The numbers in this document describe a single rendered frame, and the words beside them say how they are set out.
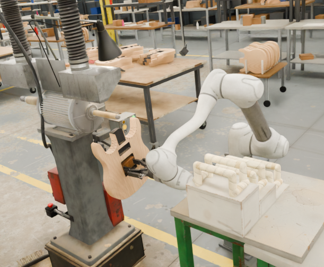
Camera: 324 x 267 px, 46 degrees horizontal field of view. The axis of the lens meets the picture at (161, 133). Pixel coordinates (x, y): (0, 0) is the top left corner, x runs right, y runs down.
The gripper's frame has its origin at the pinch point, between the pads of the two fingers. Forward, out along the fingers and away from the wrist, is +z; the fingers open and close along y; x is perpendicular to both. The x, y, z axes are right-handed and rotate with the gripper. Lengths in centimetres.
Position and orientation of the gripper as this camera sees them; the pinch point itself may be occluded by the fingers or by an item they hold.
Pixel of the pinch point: (129, 165)
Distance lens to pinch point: 214.1
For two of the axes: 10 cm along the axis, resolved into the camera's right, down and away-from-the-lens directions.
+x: -2.3, -8.4, -4.9
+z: -7.7, -1.5, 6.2
